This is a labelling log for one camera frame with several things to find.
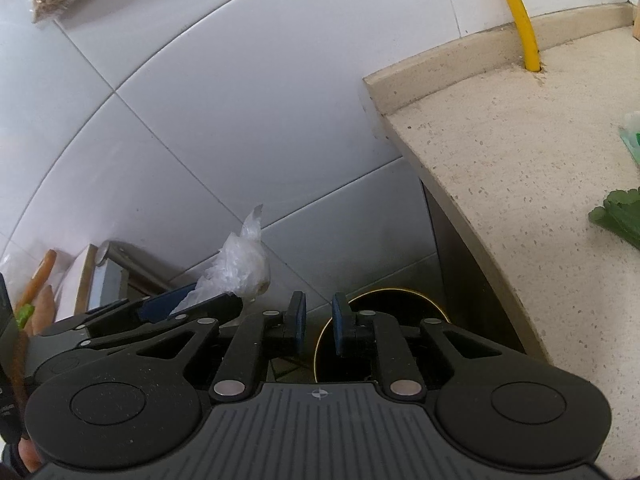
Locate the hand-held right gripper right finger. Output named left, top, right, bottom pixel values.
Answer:
left=331, top=292, right=506, bottom=402

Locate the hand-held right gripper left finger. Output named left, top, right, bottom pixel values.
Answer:
left=135, top=291, right=307, bottom=403

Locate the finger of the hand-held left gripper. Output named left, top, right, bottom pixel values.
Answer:
left=50, top=282, right=198, bottom=333
left=80, top=292, right=244, bottom=350

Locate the black yellow rimmed trash bin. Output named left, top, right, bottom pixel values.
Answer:
left=312, top=287, right=453, bottom=386

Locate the clear plastic bag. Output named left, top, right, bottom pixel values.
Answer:
left=170, top=204, right=272, bottom=317

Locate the large green leaf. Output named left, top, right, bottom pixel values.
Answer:
left=588, top=189, right=640, bottom=250

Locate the person's left hand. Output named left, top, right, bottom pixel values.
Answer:
left=19, top=437, right=43, bottom=476

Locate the orange carrot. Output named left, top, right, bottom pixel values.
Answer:
left=14, top=250, right=58, bottom=318

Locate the green plastic packet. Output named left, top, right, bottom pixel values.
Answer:
left=619, top=111, right=640, bottom=166

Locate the yellow pipe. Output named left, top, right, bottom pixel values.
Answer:
left=487, top=0, right=544, bottom=72

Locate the steel rail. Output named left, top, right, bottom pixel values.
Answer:
left=75, top=240, right=196, bottom=318

